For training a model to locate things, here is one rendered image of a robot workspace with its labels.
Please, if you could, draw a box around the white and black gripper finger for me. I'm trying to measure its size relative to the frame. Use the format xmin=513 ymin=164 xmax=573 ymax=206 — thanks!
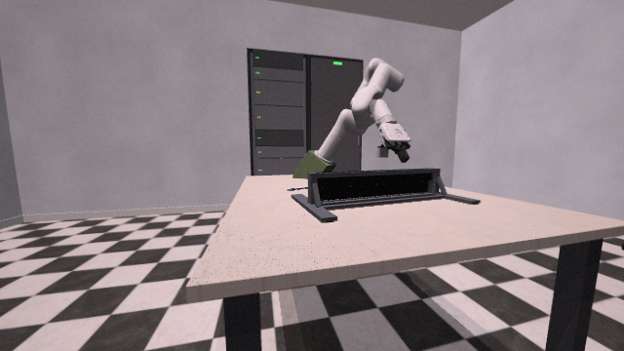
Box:
xmin=384 ymin=138 xmax=408 ymax=163
xmin=400 ymin=142 xmax=410 ymax=163

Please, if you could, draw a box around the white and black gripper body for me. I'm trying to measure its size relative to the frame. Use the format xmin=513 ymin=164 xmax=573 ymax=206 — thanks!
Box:
xmin=378 ymin=120 xmax=410 ymax=147

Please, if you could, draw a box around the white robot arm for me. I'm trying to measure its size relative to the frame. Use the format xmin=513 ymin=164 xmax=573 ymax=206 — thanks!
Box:
xmin=315 ymin=58 xmax=405 ymax=164

